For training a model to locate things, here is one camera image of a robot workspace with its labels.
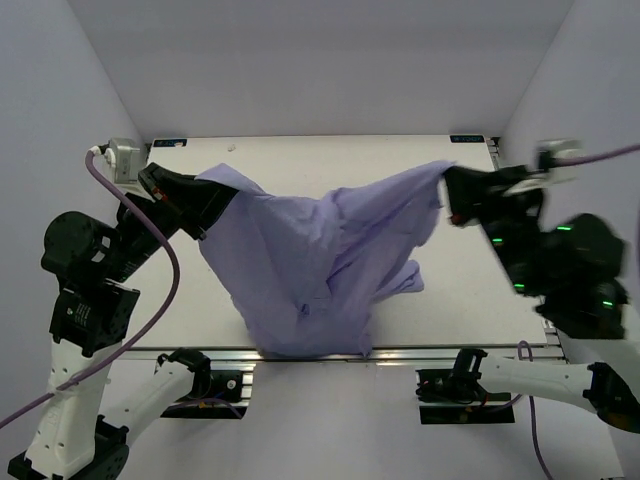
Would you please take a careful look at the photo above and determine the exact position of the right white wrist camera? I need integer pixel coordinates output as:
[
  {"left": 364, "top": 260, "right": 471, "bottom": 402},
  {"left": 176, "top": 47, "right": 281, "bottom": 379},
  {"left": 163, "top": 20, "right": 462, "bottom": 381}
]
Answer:
[{"left": 536, "top": 139, "right": 582, "bottom": 174}]

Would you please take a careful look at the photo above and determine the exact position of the lilac zip jacket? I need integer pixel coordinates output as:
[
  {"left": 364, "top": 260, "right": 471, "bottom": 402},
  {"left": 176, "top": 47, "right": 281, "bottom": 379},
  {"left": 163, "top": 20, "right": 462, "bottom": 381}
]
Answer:
[{"left": 199, "top": 161, "right": 449, "bottom": 357}]

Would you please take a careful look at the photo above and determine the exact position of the right blue table label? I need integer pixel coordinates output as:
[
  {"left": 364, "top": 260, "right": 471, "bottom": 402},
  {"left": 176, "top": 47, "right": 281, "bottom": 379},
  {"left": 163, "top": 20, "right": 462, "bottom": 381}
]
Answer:
[{"left": 449, "top": 134, "right": 485, "bottom": 144}]

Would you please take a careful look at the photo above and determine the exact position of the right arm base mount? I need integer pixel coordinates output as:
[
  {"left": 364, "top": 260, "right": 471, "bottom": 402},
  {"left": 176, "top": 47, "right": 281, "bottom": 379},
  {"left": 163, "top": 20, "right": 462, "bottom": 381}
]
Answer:
[{"left": 415, "top": 348, "right": 520, "bottom": 426}]

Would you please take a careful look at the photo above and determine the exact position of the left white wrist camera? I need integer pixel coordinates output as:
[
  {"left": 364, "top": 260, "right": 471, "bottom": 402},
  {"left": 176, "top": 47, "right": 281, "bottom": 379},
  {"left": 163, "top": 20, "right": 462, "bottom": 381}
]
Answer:
[{"left": 98, "top": 137, "right": 147, "bottom": 187}]

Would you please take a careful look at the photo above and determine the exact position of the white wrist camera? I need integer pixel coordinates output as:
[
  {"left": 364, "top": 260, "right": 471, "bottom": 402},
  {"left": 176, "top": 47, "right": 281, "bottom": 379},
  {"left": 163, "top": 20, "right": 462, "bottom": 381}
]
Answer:
[
  {"left": 98, "top": 137, "right": 147, "bottom": 187},
  {"left": 536, "top": 139, "right": 582, "bottom": 174}
]

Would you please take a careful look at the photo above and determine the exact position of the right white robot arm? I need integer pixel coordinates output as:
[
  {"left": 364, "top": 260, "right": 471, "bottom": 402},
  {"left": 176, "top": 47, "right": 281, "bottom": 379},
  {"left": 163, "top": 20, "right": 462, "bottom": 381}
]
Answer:
[{"left": 444, "top": 166, "right": 639, "bottom": 433}]

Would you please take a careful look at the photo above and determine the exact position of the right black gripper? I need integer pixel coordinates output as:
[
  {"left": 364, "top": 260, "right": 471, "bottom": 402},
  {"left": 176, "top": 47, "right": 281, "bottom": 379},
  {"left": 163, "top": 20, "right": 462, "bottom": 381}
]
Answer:
[{"left": 437, "top": 161, "right": 544, "bottom": 295}]

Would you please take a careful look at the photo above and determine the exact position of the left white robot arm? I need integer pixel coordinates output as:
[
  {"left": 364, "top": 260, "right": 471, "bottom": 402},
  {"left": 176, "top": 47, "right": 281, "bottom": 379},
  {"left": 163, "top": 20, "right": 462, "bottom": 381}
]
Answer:
[{"left": 8, "top": 164, "right": 236, "bottom": 479}]

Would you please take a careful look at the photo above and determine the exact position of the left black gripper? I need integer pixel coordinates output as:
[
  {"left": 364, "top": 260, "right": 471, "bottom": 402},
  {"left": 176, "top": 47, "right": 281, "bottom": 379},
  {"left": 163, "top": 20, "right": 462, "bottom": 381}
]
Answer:
[{"left": 104, "top": 160, "right": 244, "bottom": 281}]

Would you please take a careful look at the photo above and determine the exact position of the left blue table label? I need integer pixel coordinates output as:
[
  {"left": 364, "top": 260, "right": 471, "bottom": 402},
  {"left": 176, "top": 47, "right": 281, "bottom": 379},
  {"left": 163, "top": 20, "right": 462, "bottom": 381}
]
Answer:
[{"left": 152, "top": 138, "right": 187, "bottom": 148}]

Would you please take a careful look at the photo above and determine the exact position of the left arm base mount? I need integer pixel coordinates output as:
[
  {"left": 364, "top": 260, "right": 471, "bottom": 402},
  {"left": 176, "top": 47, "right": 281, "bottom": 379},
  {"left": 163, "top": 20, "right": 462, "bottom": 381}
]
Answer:
[{"left": 161, "top": 363, "right": 252, "bottom": 420}]

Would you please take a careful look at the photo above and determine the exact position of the blue table label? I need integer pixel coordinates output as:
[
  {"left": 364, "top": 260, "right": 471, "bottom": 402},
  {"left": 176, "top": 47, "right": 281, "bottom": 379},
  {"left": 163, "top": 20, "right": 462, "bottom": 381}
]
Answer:
[
  {"left": 449, "top": 134, "right": 485, "bottom": 144},
  {"left": 152, "top": 138, "right": 187, "bottom": 148}
]

